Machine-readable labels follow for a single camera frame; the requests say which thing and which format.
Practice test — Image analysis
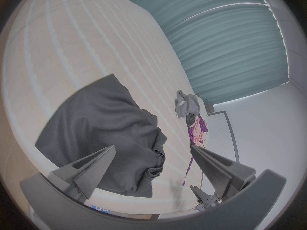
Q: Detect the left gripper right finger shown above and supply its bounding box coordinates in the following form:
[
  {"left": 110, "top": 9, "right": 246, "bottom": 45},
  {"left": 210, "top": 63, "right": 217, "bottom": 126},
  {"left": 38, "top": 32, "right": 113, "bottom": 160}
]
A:
[{"left": 191, "top": 145, "right": 256, "bottom": 198}]

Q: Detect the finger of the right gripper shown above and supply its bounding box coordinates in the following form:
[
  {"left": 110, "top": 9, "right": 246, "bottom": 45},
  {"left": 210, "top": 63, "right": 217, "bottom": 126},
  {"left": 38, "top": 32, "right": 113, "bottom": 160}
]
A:
[{"left": 189, "top": 185, "right": 207, "bottom": 201}]

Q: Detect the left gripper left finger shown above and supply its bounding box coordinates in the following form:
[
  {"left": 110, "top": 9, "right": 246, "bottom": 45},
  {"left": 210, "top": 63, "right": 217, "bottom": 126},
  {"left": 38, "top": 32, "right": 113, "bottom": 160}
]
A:
[{"left": 49, "top": 145, "right": 116, "bottom": 200}]

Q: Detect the black T-shirt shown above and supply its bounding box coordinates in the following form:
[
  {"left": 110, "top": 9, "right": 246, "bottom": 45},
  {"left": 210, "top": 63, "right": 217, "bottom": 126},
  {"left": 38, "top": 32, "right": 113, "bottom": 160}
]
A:
[{"left": 35, "top": 74, "right": 168, "bottom": 198}]

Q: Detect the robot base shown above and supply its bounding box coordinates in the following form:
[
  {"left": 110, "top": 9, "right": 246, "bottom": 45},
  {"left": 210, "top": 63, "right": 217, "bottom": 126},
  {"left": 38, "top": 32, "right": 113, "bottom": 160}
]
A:
[{"left": 29, "top": 203, "right": 112, "bottom": 225}]

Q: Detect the pile of clothes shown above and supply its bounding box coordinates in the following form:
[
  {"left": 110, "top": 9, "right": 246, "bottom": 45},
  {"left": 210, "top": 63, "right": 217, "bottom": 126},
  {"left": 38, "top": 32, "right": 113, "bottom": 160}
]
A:
[{"left": 182, "top": 113, "right": 209, "bottom": 186}]

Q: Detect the bed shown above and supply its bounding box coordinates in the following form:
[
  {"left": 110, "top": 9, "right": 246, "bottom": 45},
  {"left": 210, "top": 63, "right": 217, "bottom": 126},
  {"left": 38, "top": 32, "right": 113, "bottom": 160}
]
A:
[{"left": 1, "top": 0, "right": 240, "bottom": 221}]

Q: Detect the white printed pillow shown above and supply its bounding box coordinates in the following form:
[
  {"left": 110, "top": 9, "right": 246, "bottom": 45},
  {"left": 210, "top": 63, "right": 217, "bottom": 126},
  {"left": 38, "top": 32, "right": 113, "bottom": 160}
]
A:
[{"left": 196, "top": 94, "right": 211, "bottom": 148}]

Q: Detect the grey garment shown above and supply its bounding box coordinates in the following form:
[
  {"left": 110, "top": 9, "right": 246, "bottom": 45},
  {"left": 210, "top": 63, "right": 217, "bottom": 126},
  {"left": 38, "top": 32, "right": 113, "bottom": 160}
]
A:
[{"left": 175, "top": 90, "right": 201, "bottom": 118}]

